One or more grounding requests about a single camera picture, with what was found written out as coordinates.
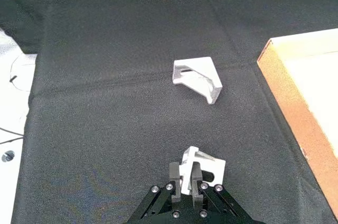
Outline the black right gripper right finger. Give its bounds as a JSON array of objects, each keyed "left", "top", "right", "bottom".
[{"left": 190, "top": 162, "right": 251, "bottom": 221}]

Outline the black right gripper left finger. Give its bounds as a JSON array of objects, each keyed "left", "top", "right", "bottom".
[{"left": 128, "top": 162, "right": 182, "bottom": 222}]

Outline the small white plastic bracket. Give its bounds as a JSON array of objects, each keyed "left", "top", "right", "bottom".
[
  {"left": 179, "top": 146, "right": 227, "bottom": 196},
  {"left": 172, "top": 57, "right": 223, "bottom": 105}
]

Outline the black table cloth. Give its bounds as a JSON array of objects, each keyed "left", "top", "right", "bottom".
[{"left": 0, "top": 0, "right": 338, "bottom": 224}]

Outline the shallow brown cardboard tray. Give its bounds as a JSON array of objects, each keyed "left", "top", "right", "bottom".
[{"left": 256, "top": 28, "right": 338, "bottom": 221}]

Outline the thin black cable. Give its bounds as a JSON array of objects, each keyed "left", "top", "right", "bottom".
[{"left": 0, "top": 127, "right": 24, "bottom": 145}]

